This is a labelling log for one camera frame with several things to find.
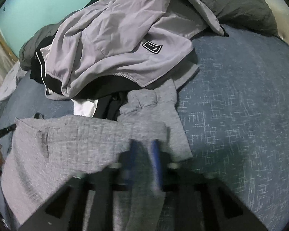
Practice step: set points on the grey quilted hoodie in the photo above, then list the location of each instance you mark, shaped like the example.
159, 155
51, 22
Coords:
45, 153

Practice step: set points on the blue patterned bedsheet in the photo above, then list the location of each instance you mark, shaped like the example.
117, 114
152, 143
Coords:
235, 113

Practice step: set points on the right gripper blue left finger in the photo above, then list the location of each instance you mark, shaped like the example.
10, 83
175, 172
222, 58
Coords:
65, 209

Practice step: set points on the black garment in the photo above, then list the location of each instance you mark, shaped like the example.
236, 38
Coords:
110, 91

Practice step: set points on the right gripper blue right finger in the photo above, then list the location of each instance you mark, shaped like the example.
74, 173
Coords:
200, 203

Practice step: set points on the white garment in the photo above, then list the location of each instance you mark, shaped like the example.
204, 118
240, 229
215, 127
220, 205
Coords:
84, 108

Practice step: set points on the light grey windbreaker jacket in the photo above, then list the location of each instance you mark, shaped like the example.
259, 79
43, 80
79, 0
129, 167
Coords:
142, 40

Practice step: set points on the light grey sheet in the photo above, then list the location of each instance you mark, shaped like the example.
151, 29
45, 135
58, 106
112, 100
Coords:
11, 80

